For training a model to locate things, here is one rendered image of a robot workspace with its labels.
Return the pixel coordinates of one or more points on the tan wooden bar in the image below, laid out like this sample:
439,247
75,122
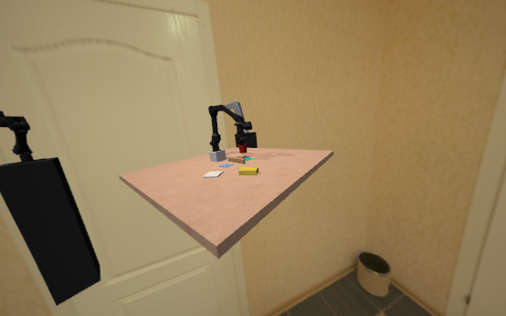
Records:
236,160

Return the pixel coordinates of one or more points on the cream flat square tile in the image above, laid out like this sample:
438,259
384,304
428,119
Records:
212,174

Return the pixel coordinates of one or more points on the red cup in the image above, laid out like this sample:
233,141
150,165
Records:
243,148

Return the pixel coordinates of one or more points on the yellow rectangular block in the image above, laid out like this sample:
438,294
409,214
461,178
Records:
248,171

